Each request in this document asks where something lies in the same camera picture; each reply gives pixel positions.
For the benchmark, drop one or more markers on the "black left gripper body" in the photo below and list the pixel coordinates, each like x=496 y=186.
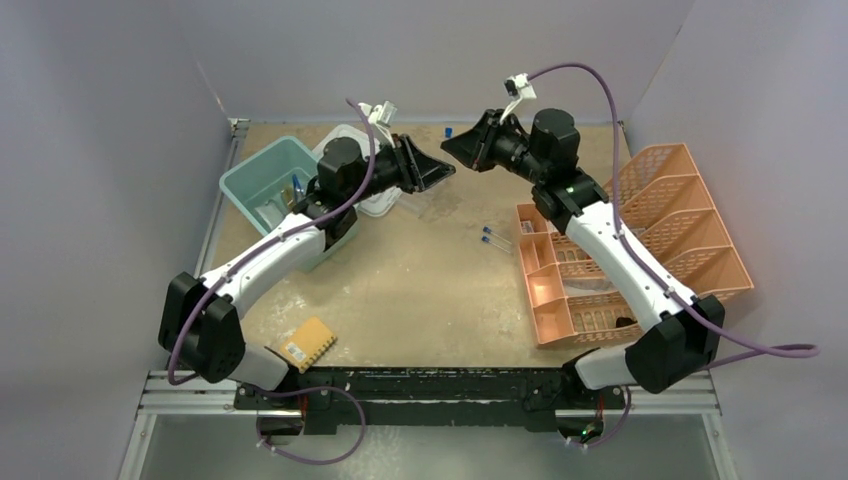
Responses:
x=390 y=171

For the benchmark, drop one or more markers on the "teal plastic bin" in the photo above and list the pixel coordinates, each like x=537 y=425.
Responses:
x=255 y=186

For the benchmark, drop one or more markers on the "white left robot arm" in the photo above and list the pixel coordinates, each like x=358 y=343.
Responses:
x=201 y=320

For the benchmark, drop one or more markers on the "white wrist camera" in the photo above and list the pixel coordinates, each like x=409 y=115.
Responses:
x=519 y=89
x=380 y=116

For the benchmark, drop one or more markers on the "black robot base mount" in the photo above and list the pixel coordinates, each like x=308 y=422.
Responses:
x=537 y=399

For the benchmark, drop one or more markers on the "white plastic bin lid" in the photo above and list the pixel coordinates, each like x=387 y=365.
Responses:
x=377 y=205

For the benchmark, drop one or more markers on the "clear plastic tube rack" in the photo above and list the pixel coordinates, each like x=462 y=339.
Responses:
x=418 y=203

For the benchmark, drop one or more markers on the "orange mesh file rack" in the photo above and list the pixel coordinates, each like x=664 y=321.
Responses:
x=666 y=204

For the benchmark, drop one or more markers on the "aluminium table edge rail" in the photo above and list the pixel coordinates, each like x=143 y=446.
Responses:
x=238 y=131

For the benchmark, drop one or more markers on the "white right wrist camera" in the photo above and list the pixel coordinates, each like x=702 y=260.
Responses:
x=519 y=89

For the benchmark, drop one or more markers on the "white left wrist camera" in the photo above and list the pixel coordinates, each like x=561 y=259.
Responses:
x=380 y=116

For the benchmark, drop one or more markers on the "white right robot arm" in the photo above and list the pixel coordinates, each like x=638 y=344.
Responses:
x=679 y=327

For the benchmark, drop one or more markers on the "aluminium front frame rail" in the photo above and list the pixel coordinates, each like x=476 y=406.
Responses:
x=695 y=396

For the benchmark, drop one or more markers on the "blue safety glasses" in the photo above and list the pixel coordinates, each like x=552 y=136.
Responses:
x=297 y=189

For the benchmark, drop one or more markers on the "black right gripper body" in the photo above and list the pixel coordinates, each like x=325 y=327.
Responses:
x=504 y=148

